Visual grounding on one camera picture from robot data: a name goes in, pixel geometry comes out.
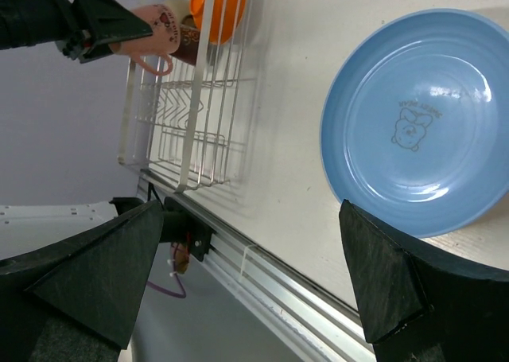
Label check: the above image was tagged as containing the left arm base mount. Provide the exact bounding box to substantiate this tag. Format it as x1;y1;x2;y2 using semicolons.
101;197;212;271

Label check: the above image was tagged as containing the blue plate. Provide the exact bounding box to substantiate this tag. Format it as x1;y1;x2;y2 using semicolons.
320;9;508;238

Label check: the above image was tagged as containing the brown mug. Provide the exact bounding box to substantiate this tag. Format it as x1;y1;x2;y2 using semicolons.
171;25;200;66

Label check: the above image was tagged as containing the wire dish rack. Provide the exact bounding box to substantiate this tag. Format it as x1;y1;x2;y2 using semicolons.
118;0;258;193

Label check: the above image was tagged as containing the aluminium frame rail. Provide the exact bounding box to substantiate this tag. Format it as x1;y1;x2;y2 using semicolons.
138;174;375;361

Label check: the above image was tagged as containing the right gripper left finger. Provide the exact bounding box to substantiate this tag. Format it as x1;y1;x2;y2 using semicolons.
1;201;163;361

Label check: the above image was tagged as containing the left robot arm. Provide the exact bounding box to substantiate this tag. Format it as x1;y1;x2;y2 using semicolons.
1;0;153;64

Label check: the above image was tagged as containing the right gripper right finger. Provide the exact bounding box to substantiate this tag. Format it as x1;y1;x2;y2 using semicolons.
339;200;508;361

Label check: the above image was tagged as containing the pink mug white inside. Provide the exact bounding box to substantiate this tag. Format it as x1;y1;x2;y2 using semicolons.
109;4;181;76

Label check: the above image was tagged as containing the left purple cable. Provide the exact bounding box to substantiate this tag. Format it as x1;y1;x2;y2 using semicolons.
146;242;188;299

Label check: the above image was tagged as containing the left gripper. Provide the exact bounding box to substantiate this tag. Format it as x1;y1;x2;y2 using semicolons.
46;0;153;63

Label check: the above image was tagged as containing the orange bowl white inside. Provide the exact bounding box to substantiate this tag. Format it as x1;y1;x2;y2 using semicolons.
189;0;247;45

